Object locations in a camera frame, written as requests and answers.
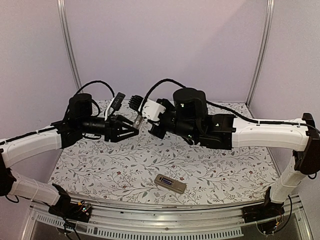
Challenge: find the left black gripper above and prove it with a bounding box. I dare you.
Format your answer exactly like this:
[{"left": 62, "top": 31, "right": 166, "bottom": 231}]
[{"left": 78, "top": 114, "right": 140, "bottom": 142}]

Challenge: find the remote battery cover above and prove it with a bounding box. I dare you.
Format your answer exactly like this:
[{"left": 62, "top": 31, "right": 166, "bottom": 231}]
[{"left": 132, "top": 114, "right": 144, "bottom": 129}]

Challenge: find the white remote control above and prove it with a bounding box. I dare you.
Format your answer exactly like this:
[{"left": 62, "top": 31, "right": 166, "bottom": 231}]
[{"left": 154, "top": 174, "right": 187, "bottom": 194}]

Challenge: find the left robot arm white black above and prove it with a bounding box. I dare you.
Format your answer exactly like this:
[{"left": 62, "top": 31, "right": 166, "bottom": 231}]
[{"left": 0, "top": 93, "right": 139, "bottom": 217}]

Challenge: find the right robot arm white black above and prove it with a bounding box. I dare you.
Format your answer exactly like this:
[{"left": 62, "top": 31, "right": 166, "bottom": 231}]
[{"left": 141, "top": 87, "right": 320, "bottom": 218}]

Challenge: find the floral patterned table mat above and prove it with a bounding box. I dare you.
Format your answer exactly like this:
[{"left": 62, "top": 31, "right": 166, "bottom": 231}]
[{"left": 48, "top": 99, "right": 282, "bottom": 207}]

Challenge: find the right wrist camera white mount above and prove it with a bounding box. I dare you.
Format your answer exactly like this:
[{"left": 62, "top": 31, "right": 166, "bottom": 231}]
[{"left": 128, "top": 95, "right": 166, "bottom": 123}]

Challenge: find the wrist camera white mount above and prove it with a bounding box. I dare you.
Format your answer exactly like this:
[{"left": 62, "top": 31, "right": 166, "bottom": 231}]
[
  {"left": 104, "top": 92, "right": 126, "bottom": 121},
  {"left": 128, "top": 95, "right": 166, "bottom": 123}
]

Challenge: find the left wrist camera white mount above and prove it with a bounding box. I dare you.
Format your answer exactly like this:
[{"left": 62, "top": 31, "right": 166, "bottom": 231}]
[{"left": 104, "top": 92, "right": 126, "bottom": 121}]

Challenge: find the right camera black cable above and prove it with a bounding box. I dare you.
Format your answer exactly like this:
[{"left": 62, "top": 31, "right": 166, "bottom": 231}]
[{"left": 139, "top": 78, "right": 187, "bottom": 111}]

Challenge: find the camera black cable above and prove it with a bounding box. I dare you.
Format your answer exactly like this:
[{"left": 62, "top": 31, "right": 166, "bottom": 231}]
[
  {"left": 139, "top": 78, "right": 187, "bottom": 111},
  {"left": 74, "top": 80, "right": 116, "bottom": 101}
]

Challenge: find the left camera black cable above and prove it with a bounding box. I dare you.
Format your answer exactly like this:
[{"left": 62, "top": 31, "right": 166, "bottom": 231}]
[{"left": 74, "top": 80, "right": 116, "bottom": 101}]

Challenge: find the front aluminium rail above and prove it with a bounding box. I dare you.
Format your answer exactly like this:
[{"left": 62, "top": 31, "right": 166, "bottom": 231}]
[{"left": 22, "top": 194, "right": 315, "bottom": 240}]

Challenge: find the left aluminium frame post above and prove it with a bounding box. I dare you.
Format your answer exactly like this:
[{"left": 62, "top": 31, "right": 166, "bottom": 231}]
[{"left": 56, "top": 0, "right": 83, "bottom": 90}]

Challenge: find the aluminium frame post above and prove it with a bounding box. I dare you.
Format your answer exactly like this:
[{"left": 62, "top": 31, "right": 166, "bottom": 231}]
[
  {"left": 56, "top": 0, "right": 83, "bottom": 90},
  {"left": 245, "top": 0, "right": 275, "bottom": 108}
]

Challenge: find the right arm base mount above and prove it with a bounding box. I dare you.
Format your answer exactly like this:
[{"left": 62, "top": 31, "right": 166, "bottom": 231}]
[{"left": 241, "top": 187, "right": 285, "bottom": 223}]

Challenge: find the right aluminium frame post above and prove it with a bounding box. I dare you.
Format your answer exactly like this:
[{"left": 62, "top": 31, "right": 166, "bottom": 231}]
[{"left": 245, "top": 0, "right": 275, "bottom": 108}]

